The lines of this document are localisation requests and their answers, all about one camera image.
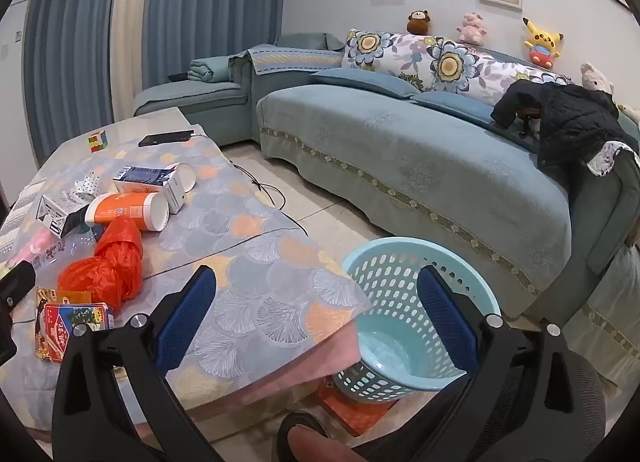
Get yellow printed snack packet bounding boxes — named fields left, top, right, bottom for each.
left=35, top=287, right=68, bottom=363

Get orange flat box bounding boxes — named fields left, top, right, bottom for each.
left=315, top=376, right=397, bottom=436

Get black smartphone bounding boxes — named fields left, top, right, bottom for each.
left=138, top=129, right=195, bottom=148

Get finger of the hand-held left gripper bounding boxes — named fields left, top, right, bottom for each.
left=0, top=259, right=37, bottom=368

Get folded blue blanket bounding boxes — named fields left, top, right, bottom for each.
left=187, top=56, right=234, bottom=84

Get red and white paper cup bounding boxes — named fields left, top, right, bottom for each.
left=164, top=162, right=197, bottom=194

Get white standing air conditioner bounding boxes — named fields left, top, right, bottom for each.
left=0, top=0, right=39, bottom=204

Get blue sofa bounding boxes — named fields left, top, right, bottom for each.
left=132, top=32, right=640, bottom=393

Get brown monkey plush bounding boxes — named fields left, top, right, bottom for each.
left=406, top=9, right=432, bottom=37

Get blue patterned armrest cover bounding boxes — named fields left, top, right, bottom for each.
left=229, top=44, right=347, bottom=80

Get light blue plastic basket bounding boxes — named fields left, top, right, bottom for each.
left=332, top=237, right=503, bottom=403

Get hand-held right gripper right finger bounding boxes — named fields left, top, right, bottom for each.
left=416, top=264, right=591, bottom=462

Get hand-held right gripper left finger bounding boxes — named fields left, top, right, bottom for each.
left=52, top=264, right=226, bottom=462

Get black floor cables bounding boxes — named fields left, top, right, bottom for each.
left=227, top=157, right=311, bottom=238

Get white box with black print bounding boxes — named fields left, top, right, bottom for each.
left=36, top=193, right=96, bottom=241

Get orange plastic bag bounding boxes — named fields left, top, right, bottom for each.
left=57, top=216, right=145, bottom=314

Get person's leg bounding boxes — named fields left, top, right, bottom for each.
left=277, top=411, right=362, bottom=462

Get red snack packet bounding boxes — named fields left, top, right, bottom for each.
left=42, top=302, right=115, bottom=335

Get pink pig plush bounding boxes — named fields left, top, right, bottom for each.
left=456, top=12, right=489, bottom=47

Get black mesh chair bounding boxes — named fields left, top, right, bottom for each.
left=480, top=337, right=610, bottom=462

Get white bear plush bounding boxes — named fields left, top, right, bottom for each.
left=580, top=62, right=617, bottom=94

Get blue cushion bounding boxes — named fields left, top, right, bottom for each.
left=310, top=68, right=424, bottom=99
left=410, top=91, right=502, bottom=126

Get orange and white paper canister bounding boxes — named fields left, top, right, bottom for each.
left=85, top=192, right=170, bottom=233

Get floral pillow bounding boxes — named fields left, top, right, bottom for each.
left=487, top=58, right=572, bottom=94
left=343, top=29, right=442, bottom=89
left=420, top=37, right=507, bottom=105

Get blue and white carton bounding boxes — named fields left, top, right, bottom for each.
left=112, top=165, right=189, bottom=215

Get black quilted jacket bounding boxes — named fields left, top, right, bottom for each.
left=490, top=78, right=632, bottom=169

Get yellow plush toy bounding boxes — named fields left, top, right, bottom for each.
left=522, top=17, right=565, bottom=67

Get cream curtain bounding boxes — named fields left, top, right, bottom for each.
left=109, top=0, right=162, bottom=119

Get pink packet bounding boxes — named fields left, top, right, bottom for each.
left=7, top=229, right=56, bottom=269

